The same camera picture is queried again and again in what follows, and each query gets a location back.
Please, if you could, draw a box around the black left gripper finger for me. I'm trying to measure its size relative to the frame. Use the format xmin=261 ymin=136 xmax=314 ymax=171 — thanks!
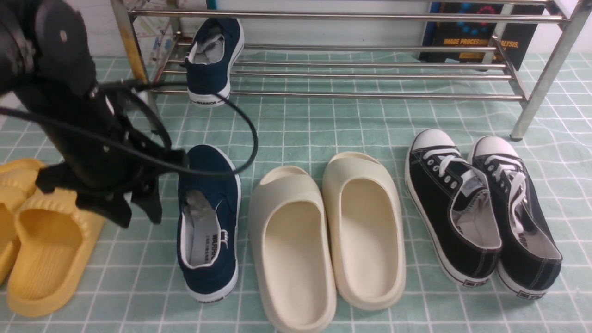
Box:
xmin=76 ymin=193 xmax=132 ymax=229

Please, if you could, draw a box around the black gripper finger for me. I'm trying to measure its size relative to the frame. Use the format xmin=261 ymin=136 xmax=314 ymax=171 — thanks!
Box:
xmin=131 ymin=179 xmax=162 ymax=225

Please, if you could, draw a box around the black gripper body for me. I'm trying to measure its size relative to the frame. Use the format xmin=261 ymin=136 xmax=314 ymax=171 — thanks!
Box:
xmin=35 ymin=85 xmax=187 ymax=196

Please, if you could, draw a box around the navy canvas shoe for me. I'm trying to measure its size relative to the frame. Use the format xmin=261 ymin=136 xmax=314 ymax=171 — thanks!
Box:
xmin=184 ymin=18 xmax=245 ymax=108
xmin=176 ymin=174 xmax=241 ymax=303

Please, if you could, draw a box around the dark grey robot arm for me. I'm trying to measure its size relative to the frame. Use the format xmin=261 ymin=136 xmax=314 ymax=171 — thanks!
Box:
xmin=0 ymin=0 xmax=185 ymax=229

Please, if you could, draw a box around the metal shoe rack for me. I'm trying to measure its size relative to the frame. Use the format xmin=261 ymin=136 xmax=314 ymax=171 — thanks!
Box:
xmin=111 ymin=0 xmax=591 ymax=142

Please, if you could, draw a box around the right yellow slide sandal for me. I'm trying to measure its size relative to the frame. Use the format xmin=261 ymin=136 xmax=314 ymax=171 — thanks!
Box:
xmin=7 ymin=189 xmax=105 ymax=317

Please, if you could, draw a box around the yellow slide sandal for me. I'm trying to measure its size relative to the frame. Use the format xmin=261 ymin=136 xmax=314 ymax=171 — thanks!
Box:
xmin=7 ymin=189 xmax=105 ymax=317
xmin=0 ymin=158 xmax=45 ymax=283

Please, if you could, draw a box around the left yellow slide sandal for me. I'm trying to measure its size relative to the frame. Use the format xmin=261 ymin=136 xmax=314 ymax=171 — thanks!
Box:
xmin=0 ymin=158 xmax=45 ymax=283

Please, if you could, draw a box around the colourful printed paper sheet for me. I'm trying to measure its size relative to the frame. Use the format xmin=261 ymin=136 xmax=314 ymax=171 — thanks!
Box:
xmin=128 ymin=0 xmax=210 ymax=65

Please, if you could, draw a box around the left cream slide sandal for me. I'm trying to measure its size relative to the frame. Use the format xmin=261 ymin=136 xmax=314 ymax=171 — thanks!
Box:
xmin=247 ymin=165 xmax=337 ymax=333

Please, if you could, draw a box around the cream slide sandal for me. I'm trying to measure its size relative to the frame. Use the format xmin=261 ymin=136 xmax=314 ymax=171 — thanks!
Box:
xmin=321 ymin=151 xmax=406 ymax=311
xmin=247 ymin=165 xmax=337 ymax=333

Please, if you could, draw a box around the teal vertical pole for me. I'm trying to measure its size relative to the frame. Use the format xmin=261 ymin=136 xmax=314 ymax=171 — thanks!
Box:
xmin=205 ymin=0 xmax=218 ymax=10

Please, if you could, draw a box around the right cream slide sandal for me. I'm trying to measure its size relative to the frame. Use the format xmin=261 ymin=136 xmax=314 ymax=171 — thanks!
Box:
xmin=321 ymin=151 xmax=406 ymax=311

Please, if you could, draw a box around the green checkered table cloth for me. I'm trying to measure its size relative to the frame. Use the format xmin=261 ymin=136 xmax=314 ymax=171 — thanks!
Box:
xmin=1 ymin=53 xmax=591 ymax=333

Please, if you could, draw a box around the left black canvas sneaker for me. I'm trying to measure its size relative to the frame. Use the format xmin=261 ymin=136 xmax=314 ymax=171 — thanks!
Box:
xmin=405 ymin=129 xmax=502 ymax=287

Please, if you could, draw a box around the black canvas sneaker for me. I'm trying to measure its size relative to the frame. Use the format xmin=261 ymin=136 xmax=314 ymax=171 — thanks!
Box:
xmin=468 ymin=136 xmax=563 ymax=300
xmin=405 ymin=129 xmax=502 ymax=287

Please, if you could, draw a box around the dark image processing book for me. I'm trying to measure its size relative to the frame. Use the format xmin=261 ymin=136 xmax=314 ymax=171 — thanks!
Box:
xmin=418 ymin=2 xmax=537 ymax=70

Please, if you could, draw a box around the right black canvas sneaker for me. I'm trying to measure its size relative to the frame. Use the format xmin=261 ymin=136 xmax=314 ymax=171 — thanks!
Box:
xmin=468 ymin=136 xmax=563 ymax=300

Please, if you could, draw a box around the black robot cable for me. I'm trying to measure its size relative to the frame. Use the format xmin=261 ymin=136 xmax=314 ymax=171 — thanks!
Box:
xmin=0 ymin=79 xmax=259 ymax=179

